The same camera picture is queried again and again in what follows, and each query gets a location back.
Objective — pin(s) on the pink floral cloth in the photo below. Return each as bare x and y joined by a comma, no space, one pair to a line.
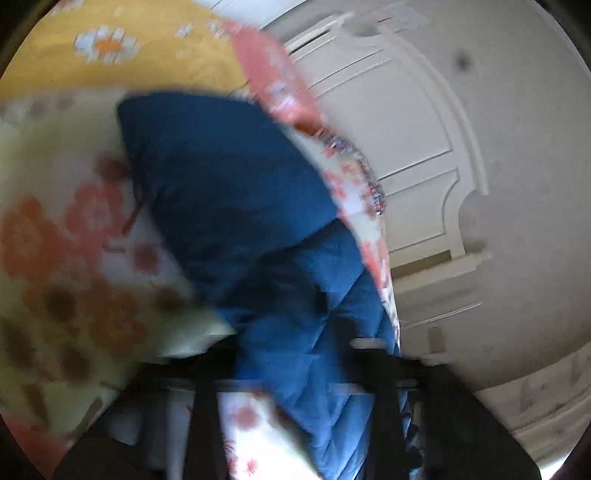
272,69

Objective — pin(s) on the blue quilted jacket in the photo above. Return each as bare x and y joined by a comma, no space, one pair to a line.
231,184

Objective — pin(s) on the pale floral bedsheet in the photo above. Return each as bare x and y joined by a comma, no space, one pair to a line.
69,254

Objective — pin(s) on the yellow floral blanket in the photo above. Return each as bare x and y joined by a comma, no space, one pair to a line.
161,55

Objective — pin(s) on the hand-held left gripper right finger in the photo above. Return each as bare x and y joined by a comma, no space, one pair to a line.
383,364

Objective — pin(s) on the cream carved furniture panel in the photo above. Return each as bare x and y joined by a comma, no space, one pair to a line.
545,406

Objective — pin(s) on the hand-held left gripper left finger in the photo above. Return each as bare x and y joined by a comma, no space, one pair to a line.
207,364

